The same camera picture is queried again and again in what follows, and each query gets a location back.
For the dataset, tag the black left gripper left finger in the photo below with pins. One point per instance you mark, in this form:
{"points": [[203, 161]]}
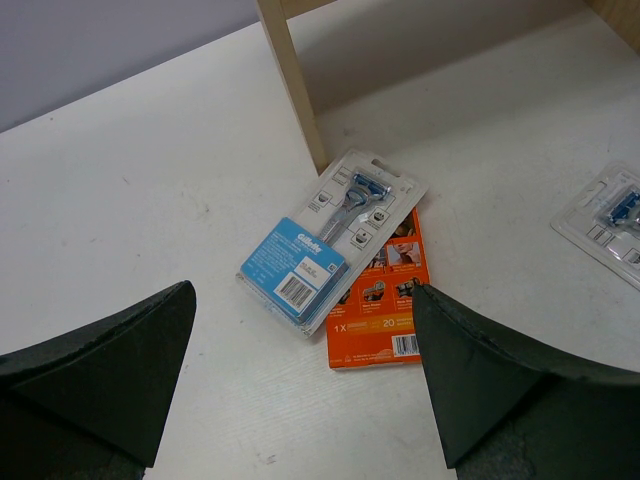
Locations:
{"points": [[93, 403]]}

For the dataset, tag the orange Gillette Styler box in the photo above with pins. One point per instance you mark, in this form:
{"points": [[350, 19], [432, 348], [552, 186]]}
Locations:
{"points": [[372, 324]]}

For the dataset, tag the wooden shelf unit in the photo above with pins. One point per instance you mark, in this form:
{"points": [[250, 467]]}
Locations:
{"points": [[392, 41]]}

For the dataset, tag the clear blister razor pack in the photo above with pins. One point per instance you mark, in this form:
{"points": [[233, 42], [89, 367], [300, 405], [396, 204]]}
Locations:
{"points": [[602, 220], [306, 263]]}

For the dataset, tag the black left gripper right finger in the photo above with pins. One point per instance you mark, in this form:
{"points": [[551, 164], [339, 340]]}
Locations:
{"points": [[508, 406]]}

